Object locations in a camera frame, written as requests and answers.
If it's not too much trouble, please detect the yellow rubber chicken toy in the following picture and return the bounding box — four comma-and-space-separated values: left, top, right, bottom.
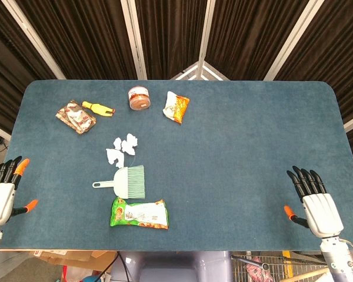
82, 100, 116, 118

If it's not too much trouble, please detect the dark brown curtain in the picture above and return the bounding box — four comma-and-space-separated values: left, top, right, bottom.
0, 0, 353, 145

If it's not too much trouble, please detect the green snack bag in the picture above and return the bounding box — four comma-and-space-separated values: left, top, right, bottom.
109, 196, 169, 230

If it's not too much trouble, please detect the white triangular frame brace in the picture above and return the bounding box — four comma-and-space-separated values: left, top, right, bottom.
170, 61, 231, 81

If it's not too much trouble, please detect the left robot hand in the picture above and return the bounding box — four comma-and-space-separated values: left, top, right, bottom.
0, 155, 39, 227

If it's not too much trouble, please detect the black cable under table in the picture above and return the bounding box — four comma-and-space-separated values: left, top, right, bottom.
98, 251, 132, 282

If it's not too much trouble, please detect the white frame post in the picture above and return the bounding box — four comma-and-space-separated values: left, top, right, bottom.
120, 0, 148, 80
197, 0, 216, 80
1, 0, 66, 80
263, 0, 325, 81

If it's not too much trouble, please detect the brown cardboard box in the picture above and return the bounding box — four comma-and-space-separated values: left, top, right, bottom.
29, 250, 118, 271

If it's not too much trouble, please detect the wooden stick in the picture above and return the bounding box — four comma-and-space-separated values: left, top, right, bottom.
288, 268, 327, 282

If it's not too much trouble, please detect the metal wire cart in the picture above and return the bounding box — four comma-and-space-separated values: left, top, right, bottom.
231, 251, 332, 282

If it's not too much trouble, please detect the small green hand broom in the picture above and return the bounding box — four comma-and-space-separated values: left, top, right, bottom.
92, 164, 146, 200

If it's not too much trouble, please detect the pink patterned cloth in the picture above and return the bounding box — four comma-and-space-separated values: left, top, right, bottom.
244, 256, 274, 282

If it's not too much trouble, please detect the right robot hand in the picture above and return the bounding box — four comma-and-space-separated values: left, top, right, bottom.
284, 166, 345, 239

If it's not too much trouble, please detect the orange white snack bag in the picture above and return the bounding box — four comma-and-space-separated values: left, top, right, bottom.
162, 90, 191, 125

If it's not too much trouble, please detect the blue felt table mat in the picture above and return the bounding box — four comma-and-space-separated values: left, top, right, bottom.
0, 79, 353, 252

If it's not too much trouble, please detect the brown foil snack packet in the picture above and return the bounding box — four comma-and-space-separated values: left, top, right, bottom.
55, 99, 97, 135

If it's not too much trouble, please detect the clear jar of rubber bands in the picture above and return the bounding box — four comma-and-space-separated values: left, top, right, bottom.
128, 86, 151, 111

